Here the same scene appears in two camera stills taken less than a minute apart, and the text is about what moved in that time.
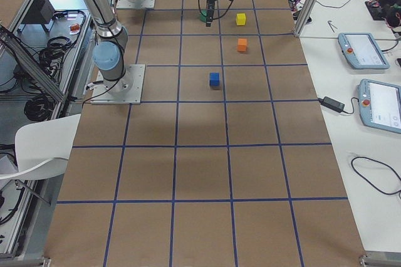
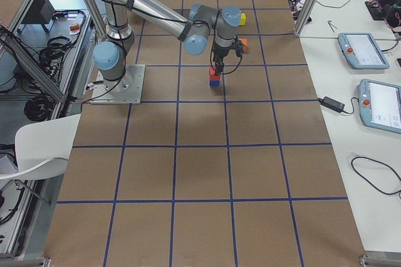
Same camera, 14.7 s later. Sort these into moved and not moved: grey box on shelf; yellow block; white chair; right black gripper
Moved: right black gripper
Not moved: yellow block; grey box on shelf; white chair
